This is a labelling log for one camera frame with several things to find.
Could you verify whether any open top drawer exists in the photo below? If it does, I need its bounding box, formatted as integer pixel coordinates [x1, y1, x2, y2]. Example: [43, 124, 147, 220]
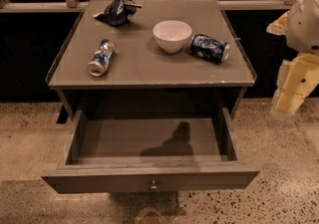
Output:
[42, 108, 259, 193]

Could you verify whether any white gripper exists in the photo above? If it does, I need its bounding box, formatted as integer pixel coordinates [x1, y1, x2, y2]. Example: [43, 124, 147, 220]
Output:
[266, 0, 319, 118]

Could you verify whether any white bowl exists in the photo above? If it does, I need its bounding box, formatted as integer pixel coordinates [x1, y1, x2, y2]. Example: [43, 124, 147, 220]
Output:
[153, 20, 192, 53]

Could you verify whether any crushed silver blue can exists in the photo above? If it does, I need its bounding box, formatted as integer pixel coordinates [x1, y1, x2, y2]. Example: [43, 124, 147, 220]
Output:
[87, 39, 117, 77]

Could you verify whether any blue pepsi can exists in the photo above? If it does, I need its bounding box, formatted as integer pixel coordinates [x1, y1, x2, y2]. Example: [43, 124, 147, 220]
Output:
[190, 34, 230, 64]

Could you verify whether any blue chip bag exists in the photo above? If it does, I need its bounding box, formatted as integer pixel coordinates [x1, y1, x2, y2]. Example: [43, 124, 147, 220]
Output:
[93, 0, 143, 27]

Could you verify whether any metal drawer knob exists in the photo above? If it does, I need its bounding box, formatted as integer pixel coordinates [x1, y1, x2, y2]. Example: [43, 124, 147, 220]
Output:
[149, 180, 159, 191]

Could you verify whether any grey wooden cabinet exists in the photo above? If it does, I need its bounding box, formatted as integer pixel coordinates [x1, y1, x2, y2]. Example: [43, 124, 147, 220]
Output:
[47, 0, 255, 115]

